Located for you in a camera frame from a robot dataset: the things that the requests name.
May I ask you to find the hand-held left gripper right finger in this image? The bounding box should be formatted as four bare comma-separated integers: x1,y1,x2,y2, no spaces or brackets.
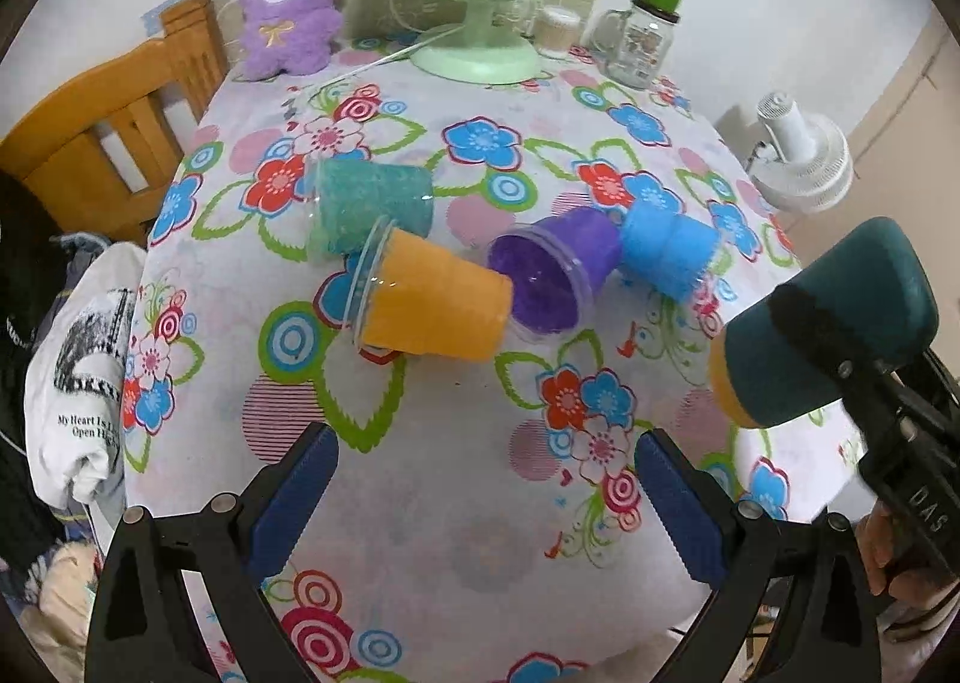
634,428,882,683

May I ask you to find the white printed shirt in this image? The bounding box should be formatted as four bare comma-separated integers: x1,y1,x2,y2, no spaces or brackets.
22,242,147,508

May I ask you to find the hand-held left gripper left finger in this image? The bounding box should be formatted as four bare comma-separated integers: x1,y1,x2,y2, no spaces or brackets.
84,420,340,683

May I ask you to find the person's right hand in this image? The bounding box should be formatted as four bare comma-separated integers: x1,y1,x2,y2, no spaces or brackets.
853,509,960,613

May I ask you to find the glass mug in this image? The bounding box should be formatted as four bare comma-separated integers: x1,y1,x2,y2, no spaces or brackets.
527,4,590,61

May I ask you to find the beige cloth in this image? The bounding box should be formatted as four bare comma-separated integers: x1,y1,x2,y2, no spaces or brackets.
19,540,106,669

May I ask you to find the glass jar with green lid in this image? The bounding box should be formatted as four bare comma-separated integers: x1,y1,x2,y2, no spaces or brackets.
592,0,689,91

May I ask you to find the orange cup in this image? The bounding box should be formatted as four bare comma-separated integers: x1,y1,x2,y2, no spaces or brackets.
349,218,515,361

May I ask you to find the blue cup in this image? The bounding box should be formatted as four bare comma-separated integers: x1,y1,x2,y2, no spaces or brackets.
619,201,725,305

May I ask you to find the purple cup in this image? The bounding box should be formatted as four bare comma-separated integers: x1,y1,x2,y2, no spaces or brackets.
487,205,623,345

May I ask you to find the green glitter cup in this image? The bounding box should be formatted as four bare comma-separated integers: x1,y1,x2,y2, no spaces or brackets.
306,158,437,260

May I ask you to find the black garment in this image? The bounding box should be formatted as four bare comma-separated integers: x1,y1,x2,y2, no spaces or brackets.
0,169,72,579

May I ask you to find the dark teal cup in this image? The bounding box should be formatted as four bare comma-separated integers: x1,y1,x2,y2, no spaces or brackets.
709,216,941,429

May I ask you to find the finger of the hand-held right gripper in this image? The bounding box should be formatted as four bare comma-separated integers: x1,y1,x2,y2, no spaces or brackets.
772,281,912,421

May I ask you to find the purple plush toy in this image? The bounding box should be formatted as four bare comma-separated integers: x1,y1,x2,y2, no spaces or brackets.
232,0,347,82

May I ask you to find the wooden chair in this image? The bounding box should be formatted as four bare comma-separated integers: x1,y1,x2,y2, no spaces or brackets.
0,0,230,247

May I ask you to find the white fan cable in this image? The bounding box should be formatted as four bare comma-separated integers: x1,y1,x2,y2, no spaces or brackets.
311,26,470,90

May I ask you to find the white small fan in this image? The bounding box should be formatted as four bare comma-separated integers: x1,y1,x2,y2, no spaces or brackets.
739,90,856,215

